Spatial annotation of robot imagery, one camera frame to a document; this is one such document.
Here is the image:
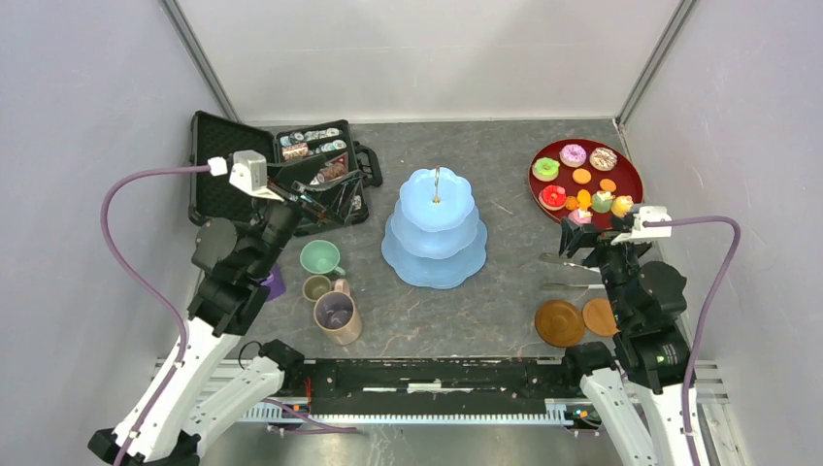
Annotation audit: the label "green cupcake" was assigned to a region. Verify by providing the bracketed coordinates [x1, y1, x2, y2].
[591, 190, 615, 214]

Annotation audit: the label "red round tray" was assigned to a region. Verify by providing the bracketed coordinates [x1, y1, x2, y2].
[527, 139, 644, 222]

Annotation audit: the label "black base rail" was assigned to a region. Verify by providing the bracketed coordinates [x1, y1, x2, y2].
[256, 339, 618, 432]

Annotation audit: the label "pink cupcake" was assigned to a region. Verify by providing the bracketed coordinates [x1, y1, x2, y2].
[567, 209, 593, 225]

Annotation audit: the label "light wooden coaster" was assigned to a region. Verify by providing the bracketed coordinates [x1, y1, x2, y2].
[581, 298, 618, 337]

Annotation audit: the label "blue three-tier cake stand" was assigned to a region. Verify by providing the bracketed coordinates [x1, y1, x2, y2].
[380, 166, 488, 289]

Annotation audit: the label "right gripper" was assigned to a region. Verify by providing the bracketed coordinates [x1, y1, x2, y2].
[558, 214, 649, 323]

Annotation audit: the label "black open case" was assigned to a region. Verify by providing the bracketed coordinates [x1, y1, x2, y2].
[188, 111, 383, 229]

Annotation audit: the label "purple box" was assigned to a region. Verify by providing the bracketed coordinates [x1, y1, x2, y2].
[260, 264, 286, 302]

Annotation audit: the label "green frosted donut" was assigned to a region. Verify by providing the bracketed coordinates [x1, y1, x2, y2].
[531, 157, 561, 183]

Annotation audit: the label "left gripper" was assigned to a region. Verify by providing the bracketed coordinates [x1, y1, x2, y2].
[247, 153, 363, 278]

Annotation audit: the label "red frosted donut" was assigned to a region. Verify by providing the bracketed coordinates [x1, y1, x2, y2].
[538, 184, 567, 211]

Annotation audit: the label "dark wooden coaster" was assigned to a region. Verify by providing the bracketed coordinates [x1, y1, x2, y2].
[534, 300, 585, 348]

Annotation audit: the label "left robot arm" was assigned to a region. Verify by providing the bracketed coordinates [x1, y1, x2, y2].
[87, 150, 364, 465]

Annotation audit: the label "small olive cup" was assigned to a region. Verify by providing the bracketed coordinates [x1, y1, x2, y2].
[302, 275, 333, 302]

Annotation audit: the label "pink mug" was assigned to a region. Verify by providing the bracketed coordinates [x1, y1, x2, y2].
[313, 279, 363, 346]

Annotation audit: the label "metal tongs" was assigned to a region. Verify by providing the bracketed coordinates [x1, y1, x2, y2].
[539, 252, 605, 290]

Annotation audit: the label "small orange cookie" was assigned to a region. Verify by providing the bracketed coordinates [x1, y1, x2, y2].
[599, 178, 617, 193]

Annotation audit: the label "green teacup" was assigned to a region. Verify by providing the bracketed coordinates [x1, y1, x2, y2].
[300, 240, 346, 277]

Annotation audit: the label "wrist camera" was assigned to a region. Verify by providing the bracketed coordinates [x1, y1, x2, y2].
[229, 150, 283, 201]
[610, 205, 673, 246]

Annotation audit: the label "pink frosted donut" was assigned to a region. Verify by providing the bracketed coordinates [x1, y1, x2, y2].
[559, 144, 588, 168]

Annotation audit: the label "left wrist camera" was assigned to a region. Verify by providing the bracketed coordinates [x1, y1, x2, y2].
[229, 150, 283, 201]

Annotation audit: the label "white sprinkled donut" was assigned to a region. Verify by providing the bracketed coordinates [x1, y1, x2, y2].
[589, 147, 618, 172]

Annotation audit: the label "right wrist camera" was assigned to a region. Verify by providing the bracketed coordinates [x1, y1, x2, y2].
[610, 205, 673, 246]

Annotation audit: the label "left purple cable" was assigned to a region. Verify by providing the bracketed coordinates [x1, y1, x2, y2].
[100, 164, 214, 466]

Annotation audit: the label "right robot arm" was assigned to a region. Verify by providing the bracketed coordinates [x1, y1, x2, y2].
[559, 206, 706, 465]

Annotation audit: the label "orange round cookie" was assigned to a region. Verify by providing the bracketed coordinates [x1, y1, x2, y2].
[572, 168, 592, 185]

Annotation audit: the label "yellow cupcake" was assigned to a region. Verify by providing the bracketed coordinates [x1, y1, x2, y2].
[610, 195, 634, 218]

